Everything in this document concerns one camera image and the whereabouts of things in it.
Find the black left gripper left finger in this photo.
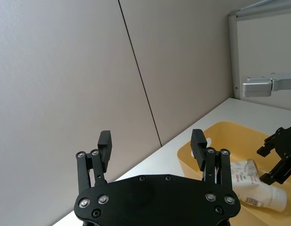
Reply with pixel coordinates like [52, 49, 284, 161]
[75, 130, 113, 192]

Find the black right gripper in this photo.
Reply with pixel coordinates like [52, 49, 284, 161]
[256, 124, 291, 186]

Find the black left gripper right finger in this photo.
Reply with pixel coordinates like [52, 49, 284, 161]
[190, 129, 234, 192]

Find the white printed tube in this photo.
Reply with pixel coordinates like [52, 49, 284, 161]
[229, 159, 288, 210]

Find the yellow plastic tray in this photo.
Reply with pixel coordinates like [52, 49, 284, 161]
[177, 121, 291, 226]

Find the white partition frame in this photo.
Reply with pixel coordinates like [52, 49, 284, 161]
[227, 0, 291, 99]

